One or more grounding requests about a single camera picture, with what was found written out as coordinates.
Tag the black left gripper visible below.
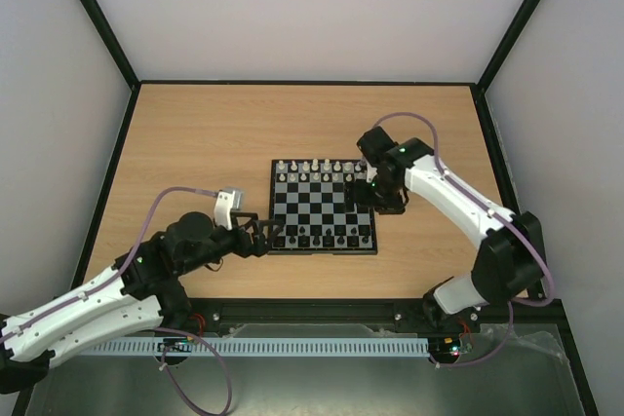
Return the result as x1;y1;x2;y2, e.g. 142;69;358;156
180;211;286;274

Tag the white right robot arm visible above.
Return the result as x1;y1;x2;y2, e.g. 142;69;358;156
269;126;545;330

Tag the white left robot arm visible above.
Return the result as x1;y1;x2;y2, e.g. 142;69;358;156
1;212;284;395

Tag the black grey chess board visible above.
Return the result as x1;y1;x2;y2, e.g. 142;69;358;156
269;158;377;255

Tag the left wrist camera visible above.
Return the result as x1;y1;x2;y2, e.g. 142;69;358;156
214;187;245;230

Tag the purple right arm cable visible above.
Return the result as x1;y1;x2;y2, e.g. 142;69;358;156
372;112;558;369

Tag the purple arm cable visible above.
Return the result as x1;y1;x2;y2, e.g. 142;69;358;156
372;112;558;369
0;185;234;416

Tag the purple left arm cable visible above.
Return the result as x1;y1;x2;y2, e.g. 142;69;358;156
0;185;234;416

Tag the black enclosure frame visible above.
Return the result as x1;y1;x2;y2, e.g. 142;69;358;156
9;0;601;416

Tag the light blue cable duct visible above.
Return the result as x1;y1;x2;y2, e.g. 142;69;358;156
82;337;430;358

